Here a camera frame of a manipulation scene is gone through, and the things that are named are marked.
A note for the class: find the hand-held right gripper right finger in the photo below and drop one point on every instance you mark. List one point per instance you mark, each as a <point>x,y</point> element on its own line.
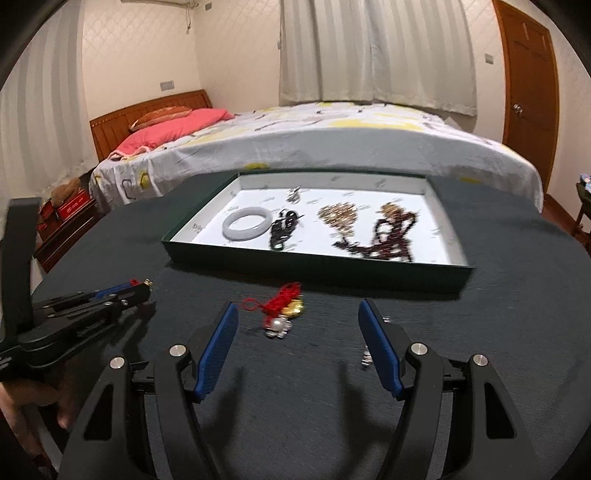
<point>381,346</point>

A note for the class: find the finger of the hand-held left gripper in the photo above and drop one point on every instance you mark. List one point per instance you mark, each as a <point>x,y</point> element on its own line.
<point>111,293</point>
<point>83,330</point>

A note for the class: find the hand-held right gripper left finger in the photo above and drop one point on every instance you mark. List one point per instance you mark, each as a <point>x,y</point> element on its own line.
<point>217,350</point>

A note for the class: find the small red silver earring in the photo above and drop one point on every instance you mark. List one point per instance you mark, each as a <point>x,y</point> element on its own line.
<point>367,362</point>

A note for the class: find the red knot charm with pearl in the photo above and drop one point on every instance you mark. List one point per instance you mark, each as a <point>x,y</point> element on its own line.
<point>286,295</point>

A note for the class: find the white jade bangle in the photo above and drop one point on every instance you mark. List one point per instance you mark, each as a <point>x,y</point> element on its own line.
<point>247,234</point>

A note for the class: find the green box with white inside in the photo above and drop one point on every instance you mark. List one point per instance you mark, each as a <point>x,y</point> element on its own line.
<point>438,230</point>

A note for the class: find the pearl crystal hair ornament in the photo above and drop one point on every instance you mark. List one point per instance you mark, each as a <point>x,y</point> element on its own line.
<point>339,217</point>

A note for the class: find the silver rhinestone hair clip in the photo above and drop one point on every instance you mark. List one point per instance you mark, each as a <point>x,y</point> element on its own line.
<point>293,196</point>

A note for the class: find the person's left hand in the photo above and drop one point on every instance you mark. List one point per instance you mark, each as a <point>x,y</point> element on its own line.
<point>37,392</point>

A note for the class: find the dark red nightstand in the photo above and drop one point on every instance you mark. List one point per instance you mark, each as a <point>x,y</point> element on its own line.
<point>64,240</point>

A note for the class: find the red and gold box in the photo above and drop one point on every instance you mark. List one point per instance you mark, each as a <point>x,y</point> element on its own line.
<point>47,214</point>

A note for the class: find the red box with white label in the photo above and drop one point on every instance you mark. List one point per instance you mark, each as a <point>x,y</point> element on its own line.
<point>76,207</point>

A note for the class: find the brown teddy bear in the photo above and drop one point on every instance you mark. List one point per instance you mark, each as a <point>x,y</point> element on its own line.
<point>64,191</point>

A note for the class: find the wooden bed headboard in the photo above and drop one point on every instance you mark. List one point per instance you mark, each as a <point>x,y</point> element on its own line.
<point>111,134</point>

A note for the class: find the pink pillow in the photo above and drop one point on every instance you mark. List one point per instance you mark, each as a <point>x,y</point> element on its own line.
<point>175,127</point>

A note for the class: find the orange pillow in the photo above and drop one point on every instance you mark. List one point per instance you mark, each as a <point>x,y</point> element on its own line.
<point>157,115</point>

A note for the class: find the bed with patterned sheet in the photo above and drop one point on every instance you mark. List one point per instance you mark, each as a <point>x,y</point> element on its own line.
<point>346,143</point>

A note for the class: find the dark wooden chair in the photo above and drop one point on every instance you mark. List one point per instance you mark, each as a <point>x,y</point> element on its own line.
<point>582,217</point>

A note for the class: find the pile of clothes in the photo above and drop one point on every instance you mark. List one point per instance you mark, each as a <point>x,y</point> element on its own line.
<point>585,181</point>

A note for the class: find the brown wooden door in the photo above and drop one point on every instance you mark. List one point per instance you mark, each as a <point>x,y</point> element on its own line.
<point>526,92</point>

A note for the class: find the white striped curtain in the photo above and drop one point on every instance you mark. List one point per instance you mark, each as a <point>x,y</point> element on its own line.
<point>425,50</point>
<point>323,46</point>

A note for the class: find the wall outlet above headboard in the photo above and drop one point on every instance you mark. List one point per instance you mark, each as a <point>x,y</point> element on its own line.
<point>167,85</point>

